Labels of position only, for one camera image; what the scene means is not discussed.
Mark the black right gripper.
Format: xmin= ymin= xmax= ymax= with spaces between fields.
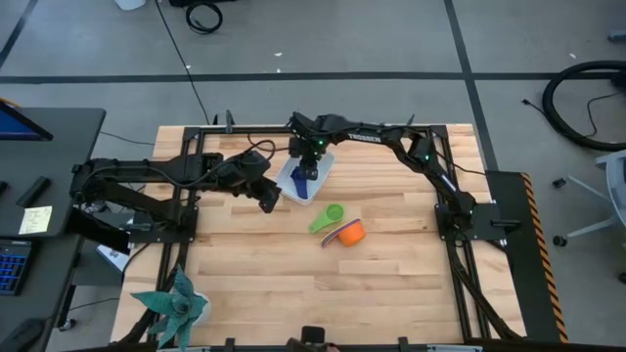
xmin=296 ymin=152 xmax=322 ymax=182

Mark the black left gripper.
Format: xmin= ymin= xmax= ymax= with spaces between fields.
xmin=244 ymin=173 xmax=284 ymax=214

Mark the white plastic basket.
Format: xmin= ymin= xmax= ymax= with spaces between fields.
xmin=274 ymin=149 xmax=336 ymax=206

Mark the purple measuring cup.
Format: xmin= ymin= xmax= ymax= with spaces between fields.
xmin=290 ymin=165 xmax=312 ymax=200

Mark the green measuring cup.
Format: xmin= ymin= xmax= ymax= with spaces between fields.
xmin=307 ymin=203 xmax=346 ymax=235

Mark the orange measuring cup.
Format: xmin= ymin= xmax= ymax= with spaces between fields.
xmin=335 ymin=219 xmax=368 ymax=248

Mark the teal artificial plant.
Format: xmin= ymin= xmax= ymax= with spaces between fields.
xmin=130 ymin=265 xmax=212 ymax=352

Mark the black flat panel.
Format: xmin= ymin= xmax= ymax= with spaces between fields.
xmin=65 ymin=207 xmax=132 ymax=255

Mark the black desk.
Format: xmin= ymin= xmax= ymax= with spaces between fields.
xmin=0 ymin=107 xmax=108 ymax=352

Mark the yellow sticky note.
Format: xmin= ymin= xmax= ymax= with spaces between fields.
xmin=18 ymin=205 xmax=54 ymax=236

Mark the black bar-shaped object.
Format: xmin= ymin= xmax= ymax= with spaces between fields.
xmin=16 ymin=175 xmax=52 ymax=209

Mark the black hazard-striped mat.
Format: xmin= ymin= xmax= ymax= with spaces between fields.
xmin=483 ymin=169 xmax=571 ymax=344

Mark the keyboard with blue keys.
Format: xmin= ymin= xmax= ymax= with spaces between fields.
xmin=0 ymin=238 xmax=34 ymax=297

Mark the laptop with blue screen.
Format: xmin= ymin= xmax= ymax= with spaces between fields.
xmin=0 ymin=99 xmax=54 ymax=143

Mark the black computer mouse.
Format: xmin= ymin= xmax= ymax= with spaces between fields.
xmin=0 ymin=317 xmax=46 ymax=352

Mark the grey office chair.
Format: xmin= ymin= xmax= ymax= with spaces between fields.
xmin=552 ymin=149 xmax=626 ymax=248

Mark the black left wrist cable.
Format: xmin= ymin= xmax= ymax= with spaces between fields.
xmin=244 ymin=134 xmax=278 ymax=162

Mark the black aluminium table frame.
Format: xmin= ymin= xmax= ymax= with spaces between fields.
xmin=116 ymin=124 xmax=527 ymax=352

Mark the black table-level camera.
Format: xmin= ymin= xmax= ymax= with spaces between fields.
xmin=298 ymin=326 xmax=328 ymax=346

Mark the thin black floor cable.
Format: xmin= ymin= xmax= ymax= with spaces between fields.
xmin=154 ymin=0 xmax=212 ymax=126

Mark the black coiled cable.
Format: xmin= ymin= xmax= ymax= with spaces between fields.
xmin=184 ymin=1 xmax=225 ymax=36

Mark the thin black cable with plug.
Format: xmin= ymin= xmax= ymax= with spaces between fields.
xmin=520 ymin=91 xmax=626 ymax=139

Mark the large black hose ring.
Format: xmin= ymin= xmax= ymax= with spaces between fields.
xmin=541 ymin=60 xmax=626 ymax=153

